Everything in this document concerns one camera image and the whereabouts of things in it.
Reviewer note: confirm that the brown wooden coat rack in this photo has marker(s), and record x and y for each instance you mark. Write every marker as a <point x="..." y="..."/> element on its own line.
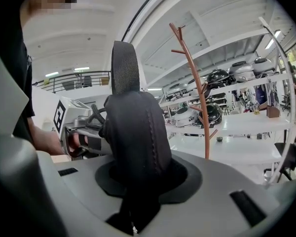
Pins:
<point x="202" y="102"/>

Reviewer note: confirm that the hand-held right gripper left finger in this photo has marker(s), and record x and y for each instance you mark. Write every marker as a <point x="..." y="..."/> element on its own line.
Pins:
<point x="84" y="201"/>

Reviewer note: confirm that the person's body in black clothes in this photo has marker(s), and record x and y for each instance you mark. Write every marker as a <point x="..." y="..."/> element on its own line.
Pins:
<point x="19" y="63"/>

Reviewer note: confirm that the small yellow object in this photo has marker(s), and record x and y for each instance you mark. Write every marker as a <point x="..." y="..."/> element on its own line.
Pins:
<point x="256" y="112"/>

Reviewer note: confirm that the small brown box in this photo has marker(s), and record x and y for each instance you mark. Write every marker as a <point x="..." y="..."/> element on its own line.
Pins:
<point x="273" y="112"/>

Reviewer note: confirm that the black metal balcony railing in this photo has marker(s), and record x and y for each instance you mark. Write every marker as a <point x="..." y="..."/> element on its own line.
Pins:
<point x="53" y="84"/>

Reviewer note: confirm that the white shelving unit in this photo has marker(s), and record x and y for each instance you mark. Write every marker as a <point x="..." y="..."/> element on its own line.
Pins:
<point x="236" y="149"/>

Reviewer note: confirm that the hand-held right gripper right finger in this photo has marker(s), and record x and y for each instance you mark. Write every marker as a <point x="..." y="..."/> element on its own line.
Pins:
<point x="212" y="206"/>

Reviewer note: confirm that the person's left hand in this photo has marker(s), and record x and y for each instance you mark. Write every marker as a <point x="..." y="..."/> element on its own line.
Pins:
<point x="73" y="143"/>

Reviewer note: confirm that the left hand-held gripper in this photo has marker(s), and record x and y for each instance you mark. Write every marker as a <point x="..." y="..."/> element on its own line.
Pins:
<point x="71" y="115"/>

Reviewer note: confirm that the small black object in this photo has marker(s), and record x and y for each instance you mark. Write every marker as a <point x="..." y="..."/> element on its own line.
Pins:
<point x="219" y="139"/>

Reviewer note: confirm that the person's left forearm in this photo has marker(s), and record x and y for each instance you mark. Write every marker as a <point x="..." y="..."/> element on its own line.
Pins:
<point x="44" y="139"/>

